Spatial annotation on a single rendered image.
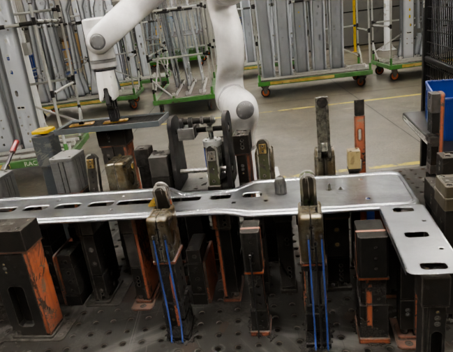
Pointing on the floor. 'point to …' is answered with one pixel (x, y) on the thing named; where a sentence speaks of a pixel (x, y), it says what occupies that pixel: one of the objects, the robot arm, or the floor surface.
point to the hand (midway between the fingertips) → (114, 114)
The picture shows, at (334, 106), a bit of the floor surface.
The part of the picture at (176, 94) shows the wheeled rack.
